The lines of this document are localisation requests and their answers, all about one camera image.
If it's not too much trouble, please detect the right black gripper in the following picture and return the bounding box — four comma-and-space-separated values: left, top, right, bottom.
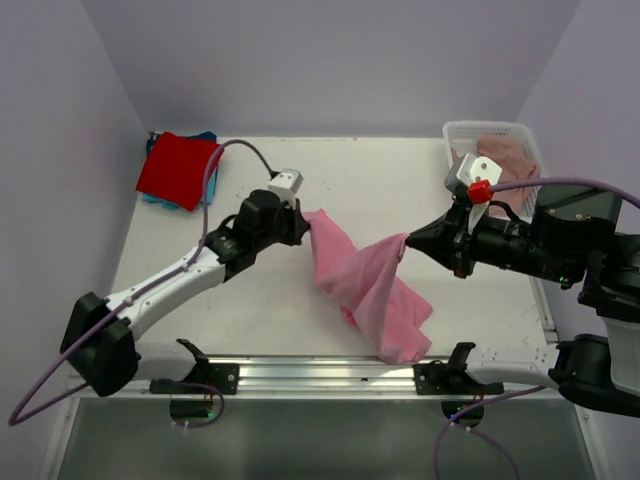
403, 192, 576, 282

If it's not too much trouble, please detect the pink t shirt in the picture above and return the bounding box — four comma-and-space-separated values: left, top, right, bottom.
304, 209, 433, 364

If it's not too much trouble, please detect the beige t shirt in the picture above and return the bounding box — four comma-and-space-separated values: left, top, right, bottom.
470, 135, 540, 216

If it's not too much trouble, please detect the white plastic basket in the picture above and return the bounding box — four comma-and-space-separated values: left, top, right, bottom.
442, 119, 546, 221

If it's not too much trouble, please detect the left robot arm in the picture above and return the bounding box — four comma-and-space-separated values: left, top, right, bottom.
60, 186, 310, 397

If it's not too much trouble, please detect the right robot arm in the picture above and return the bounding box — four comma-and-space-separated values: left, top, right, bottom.
405, 185, 639, 417

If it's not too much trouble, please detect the red folded t shirt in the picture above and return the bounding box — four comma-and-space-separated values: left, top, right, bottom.
135, 131, 225, 211

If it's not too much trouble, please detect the teal folded t shirt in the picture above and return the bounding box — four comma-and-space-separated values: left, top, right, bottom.
142, 130, 222, 211

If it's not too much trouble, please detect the dark blue folded t shirt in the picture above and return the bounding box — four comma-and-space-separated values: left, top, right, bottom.
145, 132, 162, 155

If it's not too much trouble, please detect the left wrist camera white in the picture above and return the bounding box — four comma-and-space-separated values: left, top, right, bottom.
267, 169, 304, 209

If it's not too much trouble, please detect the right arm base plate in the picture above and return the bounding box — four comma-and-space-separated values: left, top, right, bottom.
412, 360, 505, 396

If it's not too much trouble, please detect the aluminium mounting rail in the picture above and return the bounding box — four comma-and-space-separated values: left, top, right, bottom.
134, 279, 559, 401

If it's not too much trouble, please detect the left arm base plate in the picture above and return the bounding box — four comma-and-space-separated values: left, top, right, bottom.
203, 363, 240, 395

